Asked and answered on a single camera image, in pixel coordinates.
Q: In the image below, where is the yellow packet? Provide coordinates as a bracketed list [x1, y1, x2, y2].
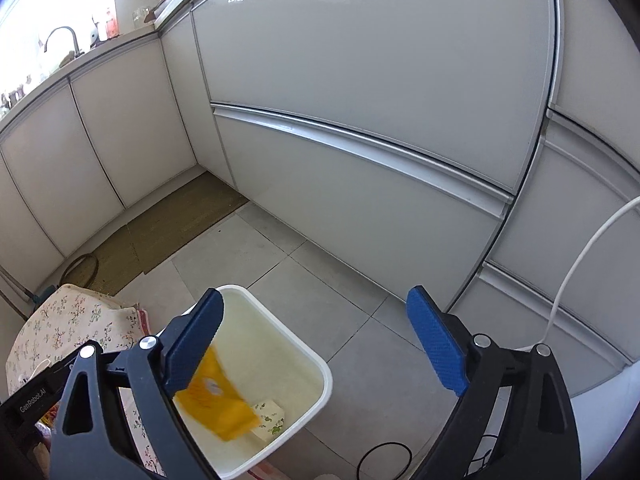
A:
[175, 347, 261, 442]

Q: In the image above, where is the white plastic bin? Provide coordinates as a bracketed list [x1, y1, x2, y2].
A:
[165, 285, 334, 478]

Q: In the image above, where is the floral tablecloth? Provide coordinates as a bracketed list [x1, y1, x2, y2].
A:
[5, 284, 166, 480]

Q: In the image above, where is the thin black cable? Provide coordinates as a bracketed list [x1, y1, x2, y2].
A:
[357, 442, 413, 480]

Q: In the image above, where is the black cable loop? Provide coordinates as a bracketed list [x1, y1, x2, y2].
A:
[60, 254, 98, 291]

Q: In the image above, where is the white kitchen cabinet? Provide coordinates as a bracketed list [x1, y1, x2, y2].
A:
[160, 0, 557, 306]
[0, 35, 197, 261]
[445, 0, 640, 396]

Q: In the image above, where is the white cable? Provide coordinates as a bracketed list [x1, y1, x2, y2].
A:
[542, 197, 640, 346]

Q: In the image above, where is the small floral print box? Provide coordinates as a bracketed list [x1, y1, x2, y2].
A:
[250, 399, 286, 442]

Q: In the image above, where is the pink striped cloth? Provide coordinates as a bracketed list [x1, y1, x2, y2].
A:
[136, 307, 157, 337]

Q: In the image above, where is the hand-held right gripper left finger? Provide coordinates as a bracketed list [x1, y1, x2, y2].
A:
[49, 287, 224, 480]

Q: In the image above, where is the metal faucet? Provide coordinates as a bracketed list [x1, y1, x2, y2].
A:
[44, 26, 81, 56]

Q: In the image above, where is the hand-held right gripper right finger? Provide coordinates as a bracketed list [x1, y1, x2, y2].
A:
[406, 285, 582, 480]

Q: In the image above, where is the brown floor mat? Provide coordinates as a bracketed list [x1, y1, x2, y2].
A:
[62, 170, 249, 297]

